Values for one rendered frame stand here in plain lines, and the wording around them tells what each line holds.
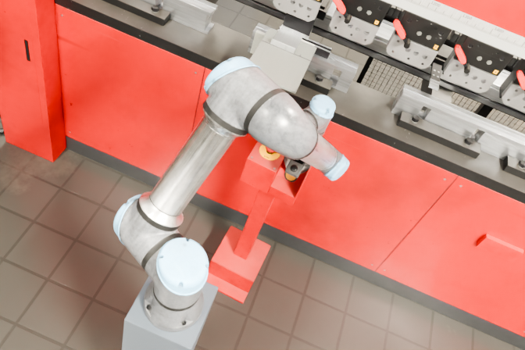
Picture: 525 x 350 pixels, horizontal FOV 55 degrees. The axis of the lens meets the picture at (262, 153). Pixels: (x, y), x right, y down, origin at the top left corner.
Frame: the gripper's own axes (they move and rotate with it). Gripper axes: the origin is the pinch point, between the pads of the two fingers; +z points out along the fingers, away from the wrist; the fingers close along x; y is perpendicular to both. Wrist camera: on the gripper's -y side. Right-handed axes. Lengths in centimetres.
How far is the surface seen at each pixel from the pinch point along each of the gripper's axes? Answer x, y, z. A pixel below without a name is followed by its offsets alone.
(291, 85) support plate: 12.1, 12.0, -25.9
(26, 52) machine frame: 110, 3, 10
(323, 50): 8.9, 36.7, -23.6
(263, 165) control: 9.2, -5.5, -5.3
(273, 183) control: 4.0, -5.3, 2.3
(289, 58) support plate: 17.4, 24.3, -24.8
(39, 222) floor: 89, -30, 71
